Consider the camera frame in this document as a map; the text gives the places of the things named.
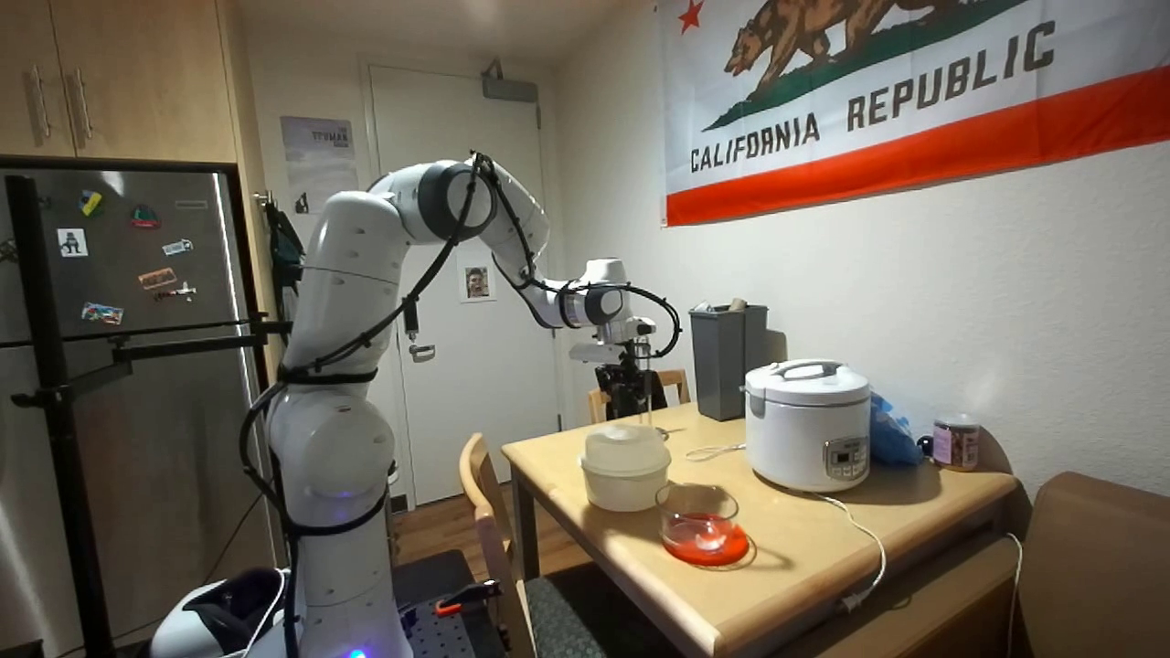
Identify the wooden chair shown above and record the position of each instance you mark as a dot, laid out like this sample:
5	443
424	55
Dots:
560	615
675	390

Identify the small pink jar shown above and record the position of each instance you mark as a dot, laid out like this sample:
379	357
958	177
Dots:
955	440

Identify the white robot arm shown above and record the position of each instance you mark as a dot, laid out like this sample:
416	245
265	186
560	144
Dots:
335	594

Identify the California Republic flag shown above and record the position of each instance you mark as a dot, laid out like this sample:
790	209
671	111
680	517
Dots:
789	105

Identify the wooden table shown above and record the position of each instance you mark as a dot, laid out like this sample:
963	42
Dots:
811	556

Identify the far wooden chair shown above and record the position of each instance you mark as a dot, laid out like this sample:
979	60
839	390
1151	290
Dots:
675	390

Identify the black camera stand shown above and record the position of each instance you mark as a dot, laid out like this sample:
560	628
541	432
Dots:
55	402

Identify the translucent white plastic lid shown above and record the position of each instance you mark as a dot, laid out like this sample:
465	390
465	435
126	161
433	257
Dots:
626	450

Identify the clear glass bowl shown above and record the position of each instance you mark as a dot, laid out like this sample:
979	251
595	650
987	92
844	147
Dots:
696	498

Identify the white door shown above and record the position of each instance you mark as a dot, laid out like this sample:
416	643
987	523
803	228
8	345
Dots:
478	361

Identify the white plastic basin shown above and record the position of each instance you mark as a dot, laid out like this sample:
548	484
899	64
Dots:
623	493

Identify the white rice cooker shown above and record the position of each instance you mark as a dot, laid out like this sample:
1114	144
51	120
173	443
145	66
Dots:
811	424

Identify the dark refrigerator with magnets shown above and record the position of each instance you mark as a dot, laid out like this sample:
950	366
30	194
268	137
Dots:
134	366

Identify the orange round coaster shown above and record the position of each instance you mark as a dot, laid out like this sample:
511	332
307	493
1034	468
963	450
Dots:
702	539

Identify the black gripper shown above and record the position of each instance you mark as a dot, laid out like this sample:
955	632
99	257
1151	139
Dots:
632	384

